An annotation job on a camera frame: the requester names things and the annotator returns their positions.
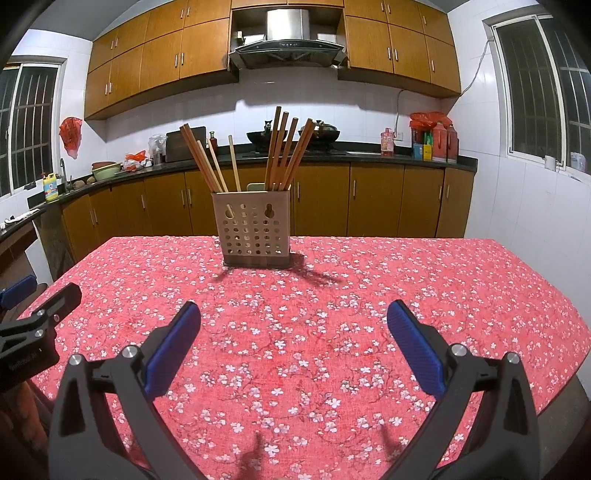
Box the perforated metal utensil holder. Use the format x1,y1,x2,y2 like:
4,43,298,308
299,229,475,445
211,182,293,268

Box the black wok with utensil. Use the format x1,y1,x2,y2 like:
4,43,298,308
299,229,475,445
246,119,289,147

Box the black wok with lid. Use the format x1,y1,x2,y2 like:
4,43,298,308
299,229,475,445
300,121,341,141

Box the barred window with cable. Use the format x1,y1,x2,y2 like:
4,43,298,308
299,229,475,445
482,14,591,178

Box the wooden wall cabinet unit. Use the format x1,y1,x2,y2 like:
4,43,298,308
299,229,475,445
84,0,462,121

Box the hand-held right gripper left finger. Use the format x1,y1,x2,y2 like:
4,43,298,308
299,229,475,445
47,300,207,480

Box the red floral tablecloth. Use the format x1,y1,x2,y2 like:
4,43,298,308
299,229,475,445
28,235,583,480

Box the large red plastic bag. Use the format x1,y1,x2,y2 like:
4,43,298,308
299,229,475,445
58,117,83,160

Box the black kitchen countertop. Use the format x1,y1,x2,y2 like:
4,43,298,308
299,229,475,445
0,147,478,241

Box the wooden base cabinet unit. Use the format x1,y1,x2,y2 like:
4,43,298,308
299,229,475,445
60,161,476,278

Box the yellow green boxes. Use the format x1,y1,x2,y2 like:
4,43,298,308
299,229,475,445
412,131,434,161

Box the clear plastic containers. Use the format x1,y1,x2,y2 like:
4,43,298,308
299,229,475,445
148,134,167,164

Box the dark cutting board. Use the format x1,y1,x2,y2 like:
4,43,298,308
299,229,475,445
165,126,207,163

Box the stacked green bowls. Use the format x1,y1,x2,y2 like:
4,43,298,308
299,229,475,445
91,161,123,182

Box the crumpled red plastic bag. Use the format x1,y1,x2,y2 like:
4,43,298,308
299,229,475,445
410,112,454,132

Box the steel range hood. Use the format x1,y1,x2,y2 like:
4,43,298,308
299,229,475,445
228,8,347,70

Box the white cloth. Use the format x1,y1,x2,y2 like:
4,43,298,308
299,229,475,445
0,209,41,229

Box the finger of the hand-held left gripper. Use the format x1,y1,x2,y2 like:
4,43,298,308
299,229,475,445
17,282,83,341
0,275,38,311

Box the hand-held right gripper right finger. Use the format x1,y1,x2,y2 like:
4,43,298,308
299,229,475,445
385,300,541,480

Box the barred window with wide frame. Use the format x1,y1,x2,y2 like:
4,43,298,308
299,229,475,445
0,56,68,199

